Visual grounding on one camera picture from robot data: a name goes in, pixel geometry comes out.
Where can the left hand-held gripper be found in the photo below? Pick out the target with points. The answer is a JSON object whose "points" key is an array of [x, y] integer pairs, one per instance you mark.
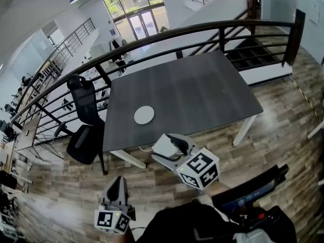
{"points": [[111, 220]]}

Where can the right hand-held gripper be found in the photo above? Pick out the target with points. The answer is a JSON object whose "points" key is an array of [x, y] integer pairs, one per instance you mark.
{"points": [[198, 167]]}

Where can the round white disc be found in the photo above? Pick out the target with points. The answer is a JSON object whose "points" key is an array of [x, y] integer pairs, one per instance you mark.
{"points": [[144, 115]]}

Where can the person's right forearm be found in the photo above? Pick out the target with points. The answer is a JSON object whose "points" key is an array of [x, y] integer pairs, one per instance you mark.
{"points": [[215, 187]]}

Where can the person's left forearm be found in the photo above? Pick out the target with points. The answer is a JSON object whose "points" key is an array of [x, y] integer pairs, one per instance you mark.
{"points": [[129, 237]]}

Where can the person's grey shoe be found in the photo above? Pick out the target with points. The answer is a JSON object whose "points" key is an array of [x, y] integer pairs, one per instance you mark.
{"points": [[197, 200]]}

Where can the dark grey table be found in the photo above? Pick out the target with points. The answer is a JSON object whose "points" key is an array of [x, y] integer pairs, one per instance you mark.
{"points": [[189, 90]]}

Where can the person's black shirt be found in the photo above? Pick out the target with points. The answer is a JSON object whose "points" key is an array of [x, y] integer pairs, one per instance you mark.
{"points": [[177, 224]]}

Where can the black mesh office chair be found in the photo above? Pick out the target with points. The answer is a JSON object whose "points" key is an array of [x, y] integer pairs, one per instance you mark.
{"points": [[83, 102]]}

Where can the small black clamp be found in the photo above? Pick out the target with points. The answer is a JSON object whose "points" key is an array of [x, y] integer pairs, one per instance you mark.
{"points": [[179, 55]]}

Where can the white cloth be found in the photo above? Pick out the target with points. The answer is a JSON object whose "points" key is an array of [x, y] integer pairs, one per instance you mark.
{"points": [[250, 237]]}

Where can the dark staircase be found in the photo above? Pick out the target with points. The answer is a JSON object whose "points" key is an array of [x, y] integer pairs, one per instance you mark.
{"points": [[253, 54]]}

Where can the glass entrance doors and windows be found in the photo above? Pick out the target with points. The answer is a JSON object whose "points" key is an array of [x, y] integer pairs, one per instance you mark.
{"points": [[139, 14]]}

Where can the white desk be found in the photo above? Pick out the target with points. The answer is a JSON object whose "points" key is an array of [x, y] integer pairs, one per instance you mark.
{"points": [[315, 131]]}

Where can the dark curved balcony railing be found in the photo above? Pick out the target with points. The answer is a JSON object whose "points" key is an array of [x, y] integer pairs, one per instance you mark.
{"points": [[294, 34]]}

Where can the black tablet on mount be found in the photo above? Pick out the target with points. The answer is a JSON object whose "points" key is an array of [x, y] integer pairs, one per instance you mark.
{"points": [[253, 186]]}

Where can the black chest mount device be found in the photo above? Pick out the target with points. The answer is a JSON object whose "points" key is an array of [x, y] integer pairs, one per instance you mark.
{"points": [[263, 218]]}

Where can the blue wall sign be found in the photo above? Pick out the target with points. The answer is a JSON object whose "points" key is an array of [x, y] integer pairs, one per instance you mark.
{"points": [[112, 32]]}

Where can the dark wooden stair post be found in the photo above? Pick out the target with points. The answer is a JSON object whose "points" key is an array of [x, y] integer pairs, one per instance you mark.
{"points": [[253, 9]]}

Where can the white wall panel box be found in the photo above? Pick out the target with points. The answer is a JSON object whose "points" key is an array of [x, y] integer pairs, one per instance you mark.
{"points": [[315, 10]]}

